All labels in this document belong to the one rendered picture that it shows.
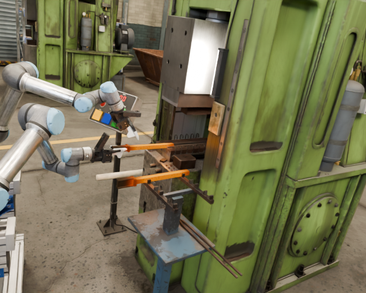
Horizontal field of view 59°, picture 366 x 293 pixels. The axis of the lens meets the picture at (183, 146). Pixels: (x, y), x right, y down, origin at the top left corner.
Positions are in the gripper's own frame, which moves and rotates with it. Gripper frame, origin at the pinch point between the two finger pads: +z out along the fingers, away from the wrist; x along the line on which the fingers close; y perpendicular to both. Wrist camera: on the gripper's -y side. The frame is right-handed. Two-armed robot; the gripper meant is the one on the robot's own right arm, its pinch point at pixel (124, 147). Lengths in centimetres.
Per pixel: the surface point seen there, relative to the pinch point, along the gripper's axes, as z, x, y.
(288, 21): 64, 42, -82
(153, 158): 21.7, -2.9, 10.6
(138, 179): -7.3, 37.0, 1.6
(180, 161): 28.1, 19.4, 2.8
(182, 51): 27, 5, -58
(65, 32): 74, -484, -28
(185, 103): 32.4, 7.8, -29.4
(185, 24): 27, 4, -73
